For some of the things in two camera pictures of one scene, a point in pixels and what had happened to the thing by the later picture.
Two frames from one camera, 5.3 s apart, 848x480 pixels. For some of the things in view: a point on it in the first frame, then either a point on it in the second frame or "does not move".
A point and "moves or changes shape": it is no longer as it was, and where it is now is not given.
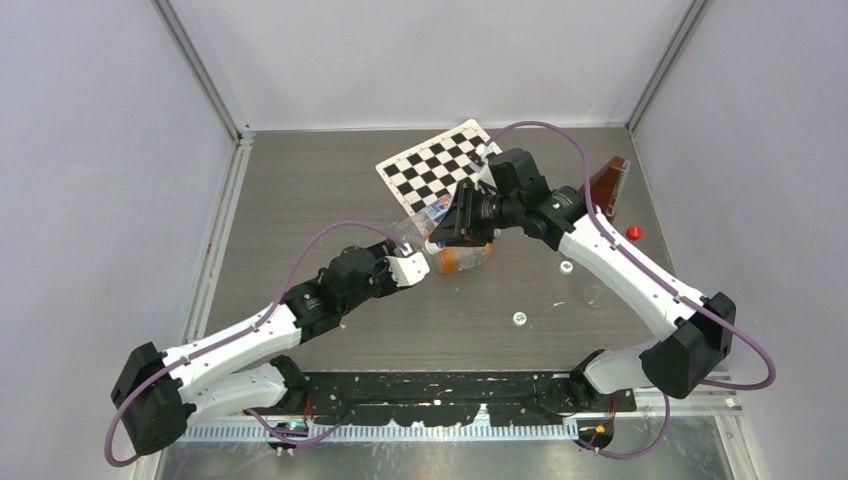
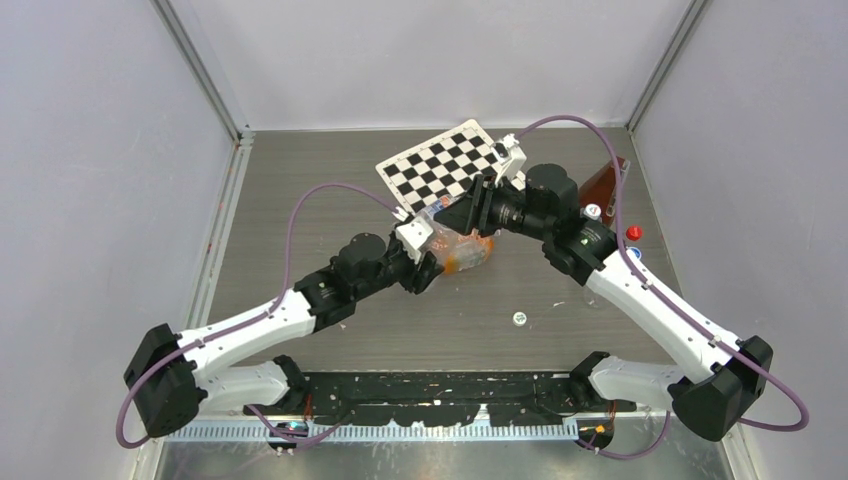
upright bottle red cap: (634, 233) does not move
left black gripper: (380, 252) -> (417, 275)
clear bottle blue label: (428, 220) moves or changes shape
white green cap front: (519, 318) does not move
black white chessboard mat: (433, 168) does not move
